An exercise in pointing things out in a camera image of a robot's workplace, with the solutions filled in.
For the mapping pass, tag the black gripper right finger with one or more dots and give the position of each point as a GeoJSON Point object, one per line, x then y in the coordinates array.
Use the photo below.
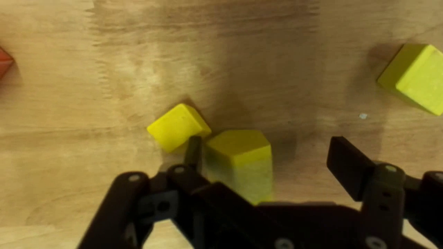
{"type": "Point", "coordinates": [349, 166]}

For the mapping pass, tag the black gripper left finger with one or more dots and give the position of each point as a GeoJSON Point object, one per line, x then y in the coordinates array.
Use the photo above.
{"type": "Point", "coordinates": [193, 152]}

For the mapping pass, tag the small yellow block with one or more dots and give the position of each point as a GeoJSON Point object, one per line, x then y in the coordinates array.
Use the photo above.
{"type": "Point", "coordinates": [173, 128]}

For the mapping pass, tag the yellow cube block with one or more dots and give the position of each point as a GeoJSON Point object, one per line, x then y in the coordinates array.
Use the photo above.
{"type": "Point", "coordinates": [241, 159]}

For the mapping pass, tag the orange cube block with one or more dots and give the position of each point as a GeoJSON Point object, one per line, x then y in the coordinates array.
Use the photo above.
{"type": "Point", "coordinates": [6, 61]}

